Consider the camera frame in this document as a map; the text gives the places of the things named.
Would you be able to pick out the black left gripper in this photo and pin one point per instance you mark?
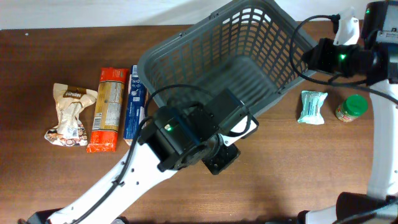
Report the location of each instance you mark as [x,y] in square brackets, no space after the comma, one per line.
[230,160]

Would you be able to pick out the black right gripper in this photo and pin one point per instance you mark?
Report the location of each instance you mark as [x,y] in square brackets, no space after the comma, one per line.
[322,52]

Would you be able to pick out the grey plastic basket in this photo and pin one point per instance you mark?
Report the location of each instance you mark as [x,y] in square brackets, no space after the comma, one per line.
[252,48]

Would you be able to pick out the blue cardboard box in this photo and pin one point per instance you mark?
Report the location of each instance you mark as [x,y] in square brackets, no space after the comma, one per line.
[135,106]

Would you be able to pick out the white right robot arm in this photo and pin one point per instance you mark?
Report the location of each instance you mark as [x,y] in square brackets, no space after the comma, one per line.
[364,57]

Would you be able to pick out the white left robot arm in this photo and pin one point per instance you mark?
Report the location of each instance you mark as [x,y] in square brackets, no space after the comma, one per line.
[173,138]

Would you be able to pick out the light green tissue packet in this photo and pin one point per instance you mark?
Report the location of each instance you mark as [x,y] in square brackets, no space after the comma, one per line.
[312,101]

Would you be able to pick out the green lid jar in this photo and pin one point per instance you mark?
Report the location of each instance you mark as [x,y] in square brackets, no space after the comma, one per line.
[352,108]

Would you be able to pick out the orange spaghetti package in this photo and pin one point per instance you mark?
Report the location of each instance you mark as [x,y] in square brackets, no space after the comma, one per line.
[104,134]

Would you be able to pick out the beige crumpled snack bag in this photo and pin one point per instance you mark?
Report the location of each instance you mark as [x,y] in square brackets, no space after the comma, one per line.
[70,101]

